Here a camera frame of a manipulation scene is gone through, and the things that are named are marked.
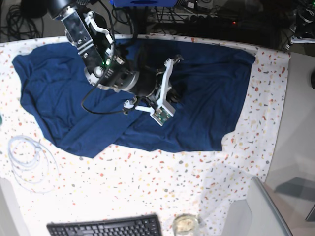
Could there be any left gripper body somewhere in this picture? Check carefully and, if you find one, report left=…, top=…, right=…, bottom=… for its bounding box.
left=290, top=22, right=315, bottom=39

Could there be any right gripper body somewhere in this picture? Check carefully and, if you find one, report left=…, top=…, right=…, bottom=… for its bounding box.
left=84, top=65, right=165, bottom=98

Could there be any blue t-shirt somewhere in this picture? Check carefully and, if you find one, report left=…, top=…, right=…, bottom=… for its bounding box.
left=12, top=39, right=256, bottom=158

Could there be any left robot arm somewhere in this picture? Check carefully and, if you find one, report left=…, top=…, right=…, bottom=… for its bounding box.
left=284, top=0, right=315, bottom=50

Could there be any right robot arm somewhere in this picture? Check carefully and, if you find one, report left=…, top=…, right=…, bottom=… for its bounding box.
left=46, top=0, right=183, bottom=126

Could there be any terrazzo patterned tablecloth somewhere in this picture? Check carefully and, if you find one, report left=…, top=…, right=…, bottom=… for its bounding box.
left=0, top=35, right=290, bottom=236

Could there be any blue box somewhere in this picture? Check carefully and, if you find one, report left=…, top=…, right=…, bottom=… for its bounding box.
left=109, top=0, right=186, bottom=7

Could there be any black keyboard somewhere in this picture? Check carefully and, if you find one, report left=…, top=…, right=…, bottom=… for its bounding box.
left=46, top=214, right=162, bottom=236

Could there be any glass jar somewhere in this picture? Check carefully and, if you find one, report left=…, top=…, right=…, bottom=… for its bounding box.
left=172, top=214, right=200, bottom=236

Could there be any coiled white cable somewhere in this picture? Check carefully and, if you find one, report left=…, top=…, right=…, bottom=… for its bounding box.
left=6, top=135, right=60, bottom=195

